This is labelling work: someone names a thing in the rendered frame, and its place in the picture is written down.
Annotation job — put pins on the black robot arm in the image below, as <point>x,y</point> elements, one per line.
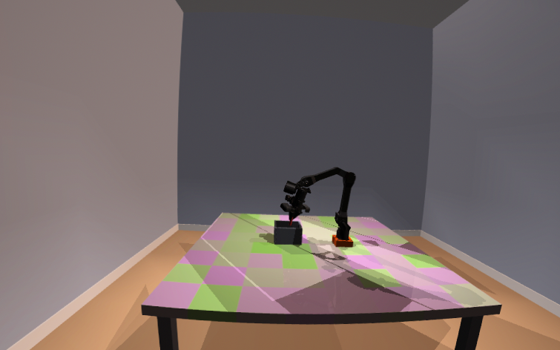
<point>348,182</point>

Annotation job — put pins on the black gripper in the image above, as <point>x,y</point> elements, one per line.
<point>295,209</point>

